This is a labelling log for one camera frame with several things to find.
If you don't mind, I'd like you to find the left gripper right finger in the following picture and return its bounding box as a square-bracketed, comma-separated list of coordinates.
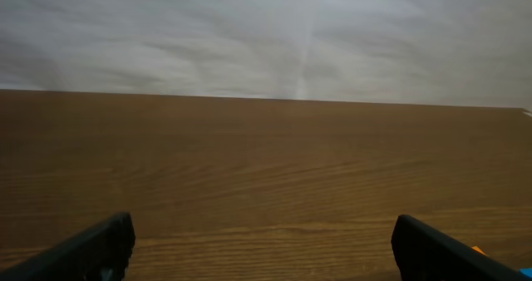
[391, 214, 532, 281]

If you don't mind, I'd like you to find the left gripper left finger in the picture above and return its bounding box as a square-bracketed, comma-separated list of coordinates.
[0, 211, 136, 281]

